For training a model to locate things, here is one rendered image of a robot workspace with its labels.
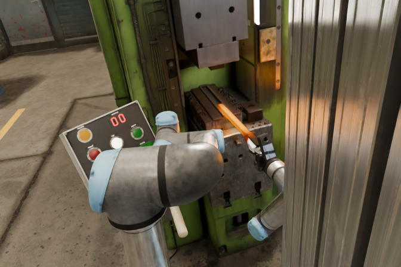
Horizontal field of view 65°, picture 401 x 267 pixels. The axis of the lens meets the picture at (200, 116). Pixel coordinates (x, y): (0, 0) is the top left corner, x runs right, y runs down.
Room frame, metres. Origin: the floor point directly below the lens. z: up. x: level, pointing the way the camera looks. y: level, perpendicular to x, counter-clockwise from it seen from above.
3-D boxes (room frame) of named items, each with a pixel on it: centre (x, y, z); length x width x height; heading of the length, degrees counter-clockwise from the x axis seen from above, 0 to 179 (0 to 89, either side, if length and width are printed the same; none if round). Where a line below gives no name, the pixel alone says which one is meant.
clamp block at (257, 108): (1.49, -0.28, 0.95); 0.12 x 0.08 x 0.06; 14
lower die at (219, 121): (1.59, -0.07, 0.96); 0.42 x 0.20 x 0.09; 14
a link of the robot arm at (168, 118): (0.92, 0.11, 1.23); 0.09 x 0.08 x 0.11; 176
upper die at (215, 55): (1.59, -0.07, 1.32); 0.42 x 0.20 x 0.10; 14
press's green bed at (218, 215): (1.61, -0.12, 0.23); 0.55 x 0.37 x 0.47; 14
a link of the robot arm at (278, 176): (0.84, -0.28, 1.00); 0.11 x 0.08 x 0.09; 14
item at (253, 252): (1.34, -0.13, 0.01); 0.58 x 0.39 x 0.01; 104
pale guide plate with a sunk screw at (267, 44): (1.59, -0.39, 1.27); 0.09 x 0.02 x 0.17; 104
